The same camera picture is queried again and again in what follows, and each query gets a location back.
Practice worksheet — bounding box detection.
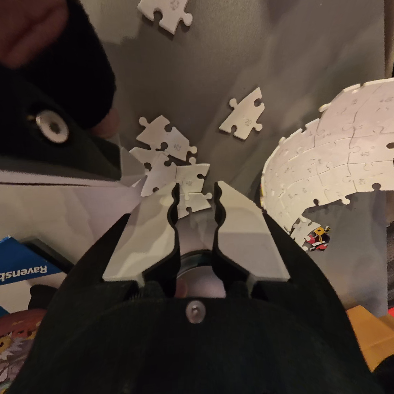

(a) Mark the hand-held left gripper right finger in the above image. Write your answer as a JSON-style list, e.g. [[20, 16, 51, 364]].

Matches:
[[212, 181, 291, 292]]

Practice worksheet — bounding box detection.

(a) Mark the yellow cardboard box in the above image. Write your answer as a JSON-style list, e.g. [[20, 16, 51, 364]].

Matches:
[[346, 304, 394, 373]]

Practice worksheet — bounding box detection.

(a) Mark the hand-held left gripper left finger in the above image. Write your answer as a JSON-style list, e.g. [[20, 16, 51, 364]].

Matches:
[[102, 182, 181, 287]]

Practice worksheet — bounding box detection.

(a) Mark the dark round ring stand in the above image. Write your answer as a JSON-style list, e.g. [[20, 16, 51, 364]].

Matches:
[[175, 249, 227, 299]]

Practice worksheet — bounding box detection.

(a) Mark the partly built white puzzle ball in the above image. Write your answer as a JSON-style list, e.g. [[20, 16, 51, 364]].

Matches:
[[259, 77, 394, 252]]

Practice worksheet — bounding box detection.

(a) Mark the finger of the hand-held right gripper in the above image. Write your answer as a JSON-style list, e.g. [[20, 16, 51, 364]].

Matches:
[[0, 147, 146, 187], [0, 185, 144, 216]]

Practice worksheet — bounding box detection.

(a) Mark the pile of white puzzle pieces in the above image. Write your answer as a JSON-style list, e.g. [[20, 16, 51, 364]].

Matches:
[[129, 115, 213, 220]]

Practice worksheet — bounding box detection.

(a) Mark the colourful printed puzzle box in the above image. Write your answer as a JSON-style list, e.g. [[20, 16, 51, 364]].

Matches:
[[0, 236, 74, 391]]

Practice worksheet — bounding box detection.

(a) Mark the flat white jigsaw piece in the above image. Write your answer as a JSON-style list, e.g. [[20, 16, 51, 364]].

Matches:
[[219, 87, 265, 140], [137, 0, 193, 35]]

